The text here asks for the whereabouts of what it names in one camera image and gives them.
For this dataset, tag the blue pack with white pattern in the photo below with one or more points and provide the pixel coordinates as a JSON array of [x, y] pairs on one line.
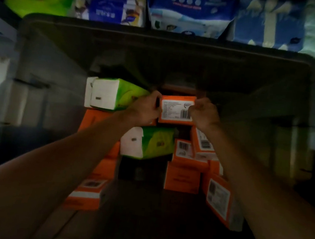
[[269, 22]]

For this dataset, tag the orange tissue carton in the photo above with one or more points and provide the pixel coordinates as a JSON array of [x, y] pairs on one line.
[[176, 110]]

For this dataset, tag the person's right fingers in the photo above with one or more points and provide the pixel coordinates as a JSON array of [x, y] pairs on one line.
[[194, 110]]

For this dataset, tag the pile of orange boxes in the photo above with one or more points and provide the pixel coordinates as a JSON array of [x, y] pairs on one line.
[[184, 174]]

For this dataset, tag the large blue white paper pack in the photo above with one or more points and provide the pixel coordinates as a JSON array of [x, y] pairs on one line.
[[190, 8]]

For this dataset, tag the person's right forearm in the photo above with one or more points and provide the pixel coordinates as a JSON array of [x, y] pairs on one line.
[[265, 203]]

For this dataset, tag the grey plastic crate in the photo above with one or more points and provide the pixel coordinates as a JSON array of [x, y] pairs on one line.
[[50, 73]]

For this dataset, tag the person's left forearm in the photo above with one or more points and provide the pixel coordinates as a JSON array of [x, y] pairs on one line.
[[50, 173]]

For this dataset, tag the green and white tissue pack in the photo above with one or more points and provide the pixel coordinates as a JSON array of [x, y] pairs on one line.
[[148, 143], [114, 94]]

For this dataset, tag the person's right hand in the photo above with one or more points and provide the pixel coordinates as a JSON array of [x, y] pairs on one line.
[[206, 116]]

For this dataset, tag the person's left hand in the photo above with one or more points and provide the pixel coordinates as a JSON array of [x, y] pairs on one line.
[[141, 108]]

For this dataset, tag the person's left fingers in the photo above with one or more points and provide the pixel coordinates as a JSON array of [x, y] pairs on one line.
[[156, 103]]

